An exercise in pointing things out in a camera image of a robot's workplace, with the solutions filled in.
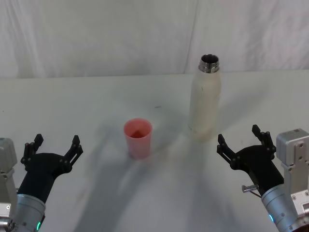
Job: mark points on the white tablecloth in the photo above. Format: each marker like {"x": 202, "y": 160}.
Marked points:
{"x": 96, "y": 193}

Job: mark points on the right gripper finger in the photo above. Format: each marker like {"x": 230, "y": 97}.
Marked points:
{"x": 264, "y": 140}
{"x": 227, "y": 151}

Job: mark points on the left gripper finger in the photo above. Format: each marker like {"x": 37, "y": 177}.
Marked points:
{"x": 73, "y": 151}
{"x": 30, "y": 151}

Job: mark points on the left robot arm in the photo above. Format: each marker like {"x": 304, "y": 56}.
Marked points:
{"x": 27, "y": 212}

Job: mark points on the white curtain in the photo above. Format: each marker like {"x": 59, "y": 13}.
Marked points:
{"x": 96, "y": 33}

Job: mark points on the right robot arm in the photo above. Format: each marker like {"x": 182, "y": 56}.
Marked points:
{"x": 292, "y": 169}

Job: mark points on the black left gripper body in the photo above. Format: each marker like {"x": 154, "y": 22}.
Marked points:
{"x": 39, "y": 171}

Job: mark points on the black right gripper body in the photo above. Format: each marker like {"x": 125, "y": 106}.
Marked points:
{"x": 260, "y": 166}

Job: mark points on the cream vacuum bottle steel neck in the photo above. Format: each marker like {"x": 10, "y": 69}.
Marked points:
{"x": 205, "y": 104}

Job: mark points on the pink plastic cup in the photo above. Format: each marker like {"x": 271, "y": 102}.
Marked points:
{"x": 138, "y": 145}

